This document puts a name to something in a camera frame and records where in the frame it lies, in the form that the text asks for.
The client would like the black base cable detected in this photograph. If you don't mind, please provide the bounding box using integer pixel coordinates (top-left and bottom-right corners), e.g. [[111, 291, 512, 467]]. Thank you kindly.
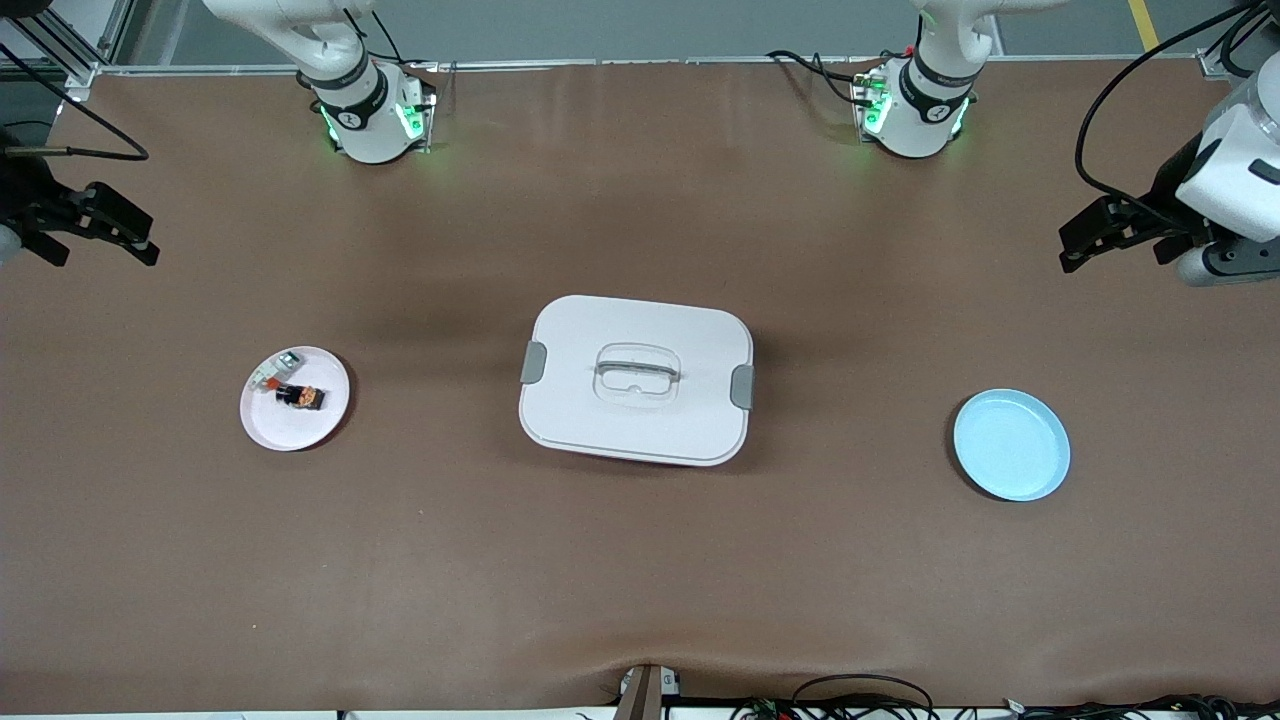
[[368, 8, 441, 73], [765, 48, 873, 107]]

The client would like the black cable bundle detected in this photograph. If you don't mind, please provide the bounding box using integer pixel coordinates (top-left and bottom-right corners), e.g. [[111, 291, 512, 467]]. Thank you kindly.
[[730, 674, 1280, 720]]

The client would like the aluminium table edge rail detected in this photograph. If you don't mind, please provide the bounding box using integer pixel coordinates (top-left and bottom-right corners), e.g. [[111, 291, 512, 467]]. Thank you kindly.
[[95, 56, 1201, 77]]

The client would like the black right base cable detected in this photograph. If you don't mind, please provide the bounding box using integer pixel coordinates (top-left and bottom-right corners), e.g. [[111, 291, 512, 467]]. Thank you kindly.
[[368, 8, 441, 73]]

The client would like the clear box lid handle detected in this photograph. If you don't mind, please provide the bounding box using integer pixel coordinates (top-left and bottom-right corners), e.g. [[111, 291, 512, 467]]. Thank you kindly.
[[594, 344, 684, 402]]

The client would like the pink round plate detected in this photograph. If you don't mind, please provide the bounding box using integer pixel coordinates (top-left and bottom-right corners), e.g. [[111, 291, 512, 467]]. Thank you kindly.
[[240, 346, 352, 452]]

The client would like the black left base cable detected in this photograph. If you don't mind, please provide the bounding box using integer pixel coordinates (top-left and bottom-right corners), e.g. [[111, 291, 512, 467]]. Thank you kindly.
[[765, 48, 873, 107]]

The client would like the white lidded storage box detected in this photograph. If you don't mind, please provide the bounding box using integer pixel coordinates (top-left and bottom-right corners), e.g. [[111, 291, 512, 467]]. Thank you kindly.
[[518, 294, 756, 468]]

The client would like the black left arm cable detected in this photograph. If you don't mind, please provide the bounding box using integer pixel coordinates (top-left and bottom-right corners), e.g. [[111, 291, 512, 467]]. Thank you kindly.
[[1074, 4, 1253, 202]]

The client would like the white circuit breaker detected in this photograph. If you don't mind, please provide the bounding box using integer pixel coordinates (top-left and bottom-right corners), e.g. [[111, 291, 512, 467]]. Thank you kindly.
[[250, 351, 304, 392]]

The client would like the light blue round plate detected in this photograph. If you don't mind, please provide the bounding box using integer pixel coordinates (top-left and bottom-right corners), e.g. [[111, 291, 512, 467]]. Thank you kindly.
[[953, 389, 1071, 502]]

